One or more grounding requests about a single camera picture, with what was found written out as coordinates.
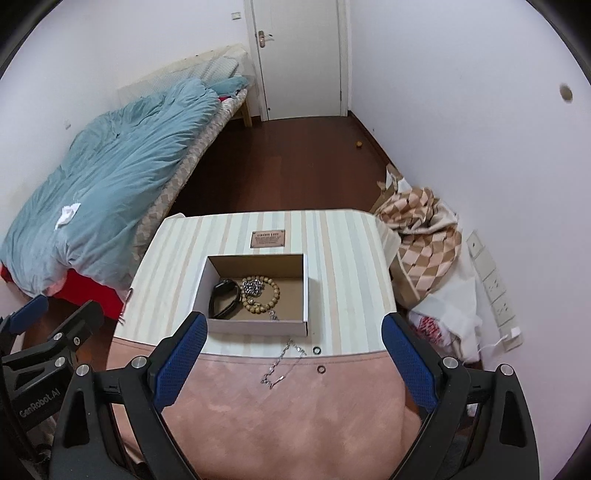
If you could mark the checkered beige blanket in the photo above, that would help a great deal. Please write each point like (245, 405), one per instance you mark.
(429, 232)

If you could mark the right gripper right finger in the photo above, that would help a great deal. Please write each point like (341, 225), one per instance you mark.
(475, 424)

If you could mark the bed with red base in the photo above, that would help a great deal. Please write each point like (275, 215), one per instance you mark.
(78, 289)

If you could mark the white cardboard box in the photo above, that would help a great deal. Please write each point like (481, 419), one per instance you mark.
(256, 295)

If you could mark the white wall power strip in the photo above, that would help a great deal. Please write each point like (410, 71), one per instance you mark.
(510, 333)

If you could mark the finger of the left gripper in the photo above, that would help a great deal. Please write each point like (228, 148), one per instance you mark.
(19, 321)
(58, 352)

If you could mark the striped pillow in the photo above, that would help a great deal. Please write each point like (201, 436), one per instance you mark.
(210, 67)

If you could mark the brown label patch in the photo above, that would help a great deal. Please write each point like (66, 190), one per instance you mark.
(268, 239)

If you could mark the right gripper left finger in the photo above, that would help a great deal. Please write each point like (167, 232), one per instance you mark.
(110, 425)

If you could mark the white red plastic bag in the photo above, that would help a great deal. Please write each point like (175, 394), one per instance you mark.
(448, 319)

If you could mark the teal blue duvet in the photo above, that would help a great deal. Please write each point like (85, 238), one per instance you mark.
(116, 168)

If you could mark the white paper on duvet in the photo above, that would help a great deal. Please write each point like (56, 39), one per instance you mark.
(67, 214)

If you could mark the white door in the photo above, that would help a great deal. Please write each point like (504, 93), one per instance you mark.
(300, 51)

